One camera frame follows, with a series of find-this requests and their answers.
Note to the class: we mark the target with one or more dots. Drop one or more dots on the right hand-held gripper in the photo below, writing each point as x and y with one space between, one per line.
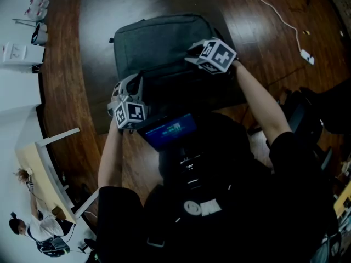
216 56

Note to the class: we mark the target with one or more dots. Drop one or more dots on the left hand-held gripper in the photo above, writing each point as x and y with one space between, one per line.
131 112

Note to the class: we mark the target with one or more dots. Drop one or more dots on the grey backpack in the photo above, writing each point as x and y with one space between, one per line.
153 42

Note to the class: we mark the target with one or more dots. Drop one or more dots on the person's left forearm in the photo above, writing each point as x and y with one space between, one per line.
111 157

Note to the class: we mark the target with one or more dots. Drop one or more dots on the person's right forearm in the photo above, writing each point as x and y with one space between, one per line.
260 103

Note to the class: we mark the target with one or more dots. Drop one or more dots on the chest-mounted tablet screen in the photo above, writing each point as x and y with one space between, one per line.
170 130

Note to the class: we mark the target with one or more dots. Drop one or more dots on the white power strip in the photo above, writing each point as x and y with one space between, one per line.
307 57

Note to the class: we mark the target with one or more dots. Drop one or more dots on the white waste bin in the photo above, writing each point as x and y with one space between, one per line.
40 35

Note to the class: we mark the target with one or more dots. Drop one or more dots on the white water dispenser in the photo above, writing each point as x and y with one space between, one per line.
22 54

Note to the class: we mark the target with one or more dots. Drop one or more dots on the light wooden white-legged table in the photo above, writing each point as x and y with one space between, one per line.
38 163

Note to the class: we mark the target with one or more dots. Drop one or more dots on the thin metal pole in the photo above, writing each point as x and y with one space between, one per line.
24 21

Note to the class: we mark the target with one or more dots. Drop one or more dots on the black fabric heap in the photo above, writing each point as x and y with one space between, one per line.
334 105

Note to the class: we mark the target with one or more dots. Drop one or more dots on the brown dried plant pot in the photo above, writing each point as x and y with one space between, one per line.
22 174

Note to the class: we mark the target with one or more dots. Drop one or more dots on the small brown box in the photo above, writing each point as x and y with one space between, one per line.
59 213

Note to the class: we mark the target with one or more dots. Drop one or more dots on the person's black t-shirt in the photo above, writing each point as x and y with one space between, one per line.
260 201

